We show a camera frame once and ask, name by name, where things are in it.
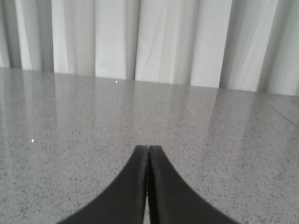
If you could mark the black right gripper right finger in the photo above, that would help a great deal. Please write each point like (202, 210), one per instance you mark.
(171, 200)

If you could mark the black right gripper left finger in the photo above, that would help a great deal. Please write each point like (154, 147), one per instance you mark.
(123, 201)

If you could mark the grey pleated curtain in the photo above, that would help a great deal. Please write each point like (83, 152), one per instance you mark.
(250, 45)

